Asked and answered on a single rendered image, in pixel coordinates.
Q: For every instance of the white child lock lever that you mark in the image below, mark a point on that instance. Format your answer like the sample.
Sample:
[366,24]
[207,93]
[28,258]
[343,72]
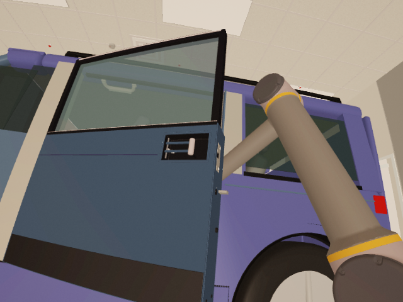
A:
[223,192]

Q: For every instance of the red tail light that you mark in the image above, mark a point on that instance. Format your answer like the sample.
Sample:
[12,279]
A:
[380,204]

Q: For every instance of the grey smoke detector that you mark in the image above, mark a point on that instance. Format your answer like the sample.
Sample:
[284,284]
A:
[111,45]

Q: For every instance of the beige latch plate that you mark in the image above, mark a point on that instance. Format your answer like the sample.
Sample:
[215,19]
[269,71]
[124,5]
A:
[218,156]

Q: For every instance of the blue car door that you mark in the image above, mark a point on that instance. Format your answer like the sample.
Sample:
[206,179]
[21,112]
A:
[126,188]

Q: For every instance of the white room door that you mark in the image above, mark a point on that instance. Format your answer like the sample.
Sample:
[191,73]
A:
[390,188]

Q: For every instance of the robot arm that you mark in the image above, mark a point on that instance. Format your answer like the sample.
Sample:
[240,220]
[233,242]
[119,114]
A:
[302,163]

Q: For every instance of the black car tyre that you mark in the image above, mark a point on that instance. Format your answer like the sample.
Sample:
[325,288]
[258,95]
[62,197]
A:
[267,267]

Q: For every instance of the purple car body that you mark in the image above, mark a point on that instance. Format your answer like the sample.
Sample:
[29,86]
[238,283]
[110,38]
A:
[267,214]

